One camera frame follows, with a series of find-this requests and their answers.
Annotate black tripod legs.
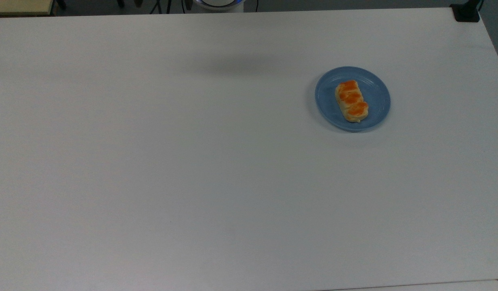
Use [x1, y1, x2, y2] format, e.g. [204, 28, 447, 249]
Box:
[149, 0, 185, 15]

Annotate light wooden table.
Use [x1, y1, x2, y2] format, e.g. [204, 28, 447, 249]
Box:
[0, 0, 55, 17]

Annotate blue round plate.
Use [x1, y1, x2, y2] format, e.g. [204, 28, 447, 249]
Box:
[315, 66, 391, 132]

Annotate black table clamp mount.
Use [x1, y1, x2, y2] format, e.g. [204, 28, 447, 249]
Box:
[450, 0, 484, 23]

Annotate bread with orange topping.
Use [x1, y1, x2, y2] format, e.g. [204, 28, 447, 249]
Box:
[334, 80, 370, 123]

